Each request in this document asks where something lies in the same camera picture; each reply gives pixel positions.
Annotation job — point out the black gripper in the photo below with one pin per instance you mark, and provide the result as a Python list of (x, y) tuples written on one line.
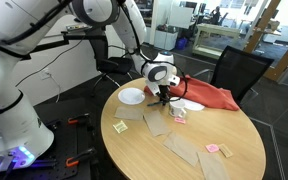
[(164, 90)]

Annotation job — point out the blue marker pen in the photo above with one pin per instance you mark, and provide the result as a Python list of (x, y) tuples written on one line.
[(153, 104)]

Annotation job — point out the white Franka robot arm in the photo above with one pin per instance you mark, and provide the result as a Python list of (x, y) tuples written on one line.
[(10, 116)]

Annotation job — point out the pink sachet near cup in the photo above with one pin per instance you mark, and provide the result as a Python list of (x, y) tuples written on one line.
[(180, 120)]

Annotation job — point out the small white plate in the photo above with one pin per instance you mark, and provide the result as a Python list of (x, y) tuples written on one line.
[(194, 106)]

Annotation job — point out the large white plate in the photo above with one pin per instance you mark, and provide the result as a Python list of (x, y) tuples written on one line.
[(131, 96)]

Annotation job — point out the orange fleece blanket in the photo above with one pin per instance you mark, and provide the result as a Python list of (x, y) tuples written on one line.
[(204, 91)]

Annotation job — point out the blue bag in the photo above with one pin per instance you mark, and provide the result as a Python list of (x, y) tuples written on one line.
[(181, 44)]

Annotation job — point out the white low cabinet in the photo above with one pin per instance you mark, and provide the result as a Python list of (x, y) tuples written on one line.
[(165, 40)]

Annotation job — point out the pink sticky note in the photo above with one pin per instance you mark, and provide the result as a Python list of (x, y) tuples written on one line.
[(212, 148)]

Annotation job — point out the black mesh office chair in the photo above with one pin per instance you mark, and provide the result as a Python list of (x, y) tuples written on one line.
[(240, 70)]

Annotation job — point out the white partition board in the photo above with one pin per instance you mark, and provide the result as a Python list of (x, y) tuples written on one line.
[(180, 16)]

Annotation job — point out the pale wooden bench table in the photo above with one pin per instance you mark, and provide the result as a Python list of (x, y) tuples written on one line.
[(217, 30)]

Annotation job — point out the black computer monitor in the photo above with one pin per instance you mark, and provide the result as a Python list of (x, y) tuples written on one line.
[(190, 6)]

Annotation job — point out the seated person in black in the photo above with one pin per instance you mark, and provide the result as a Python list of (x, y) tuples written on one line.
[(215, 15)]

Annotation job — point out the grey electronics box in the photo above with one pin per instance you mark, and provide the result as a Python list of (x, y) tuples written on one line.
[(77, 28)]

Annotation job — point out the cardboard box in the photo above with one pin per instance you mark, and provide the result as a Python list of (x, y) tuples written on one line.
[(273, 25)]

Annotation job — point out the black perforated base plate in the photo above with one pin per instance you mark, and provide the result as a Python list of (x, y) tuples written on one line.
[(67, 140)]

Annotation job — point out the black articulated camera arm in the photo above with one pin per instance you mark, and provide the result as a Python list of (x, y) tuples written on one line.
[(77, 36)]

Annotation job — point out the white wall outlet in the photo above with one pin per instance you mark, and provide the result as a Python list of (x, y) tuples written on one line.
[(45, 73)]

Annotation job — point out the wooden post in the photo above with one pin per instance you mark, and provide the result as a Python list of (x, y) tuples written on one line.
[(262, 26)]

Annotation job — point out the wooden glass wall frame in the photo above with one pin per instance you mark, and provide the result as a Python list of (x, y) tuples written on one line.
[(284, 60)]

